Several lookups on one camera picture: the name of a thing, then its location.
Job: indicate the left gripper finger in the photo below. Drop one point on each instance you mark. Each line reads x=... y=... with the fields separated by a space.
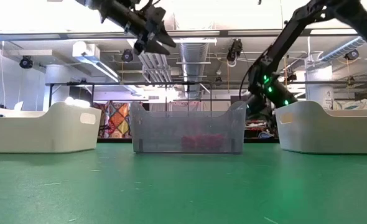
x=168 y=40
x=157 y=49

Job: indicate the small red toy strawberry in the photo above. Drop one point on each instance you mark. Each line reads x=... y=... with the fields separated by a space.
x=214 y=142

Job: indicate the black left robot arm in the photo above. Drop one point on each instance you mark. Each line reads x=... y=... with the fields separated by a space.
x=118 y=12

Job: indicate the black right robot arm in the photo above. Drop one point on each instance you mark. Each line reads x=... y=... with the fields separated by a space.
x=289 y=31

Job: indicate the white ceiling light fixture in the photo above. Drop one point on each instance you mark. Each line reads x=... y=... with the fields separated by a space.
x=193 y=40

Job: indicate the white pillar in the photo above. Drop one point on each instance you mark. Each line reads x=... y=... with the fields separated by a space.
x=320 y=90

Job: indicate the light grey plastic basket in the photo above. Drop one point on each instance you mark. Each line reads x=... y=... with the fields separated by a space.
x=326 y=133

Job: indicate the colourful patchwork quilt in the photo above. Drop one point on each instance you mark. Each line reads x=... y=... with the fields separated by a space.
x=118 y=119

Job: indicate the translucent grey plastic basket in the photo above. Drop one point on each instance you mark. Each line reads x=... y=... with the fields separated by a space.
x=158 y=133

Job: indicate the grey horizontal beam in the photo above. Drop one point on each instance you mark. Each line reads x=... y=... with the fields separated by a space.
x=62 y=35

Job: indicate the green table mat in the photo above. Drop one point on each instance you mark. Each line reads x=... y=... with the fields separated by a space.
x=183 y=186

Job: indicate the white plastic basket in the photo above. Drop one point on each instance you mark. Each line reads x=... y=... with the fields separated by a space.
x=40 y=133

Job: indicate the silver ventilation duct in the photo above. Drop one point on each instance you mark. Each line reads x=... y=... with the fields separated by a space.
x=193 y=59

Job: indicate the black metal rack frame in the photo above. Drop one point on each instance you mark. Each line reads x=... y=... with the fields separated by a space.
x=140 y=83

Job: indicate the blue striped flexible duct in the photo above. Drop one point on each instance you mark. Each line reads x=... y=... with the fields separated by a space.
x=342 y=49

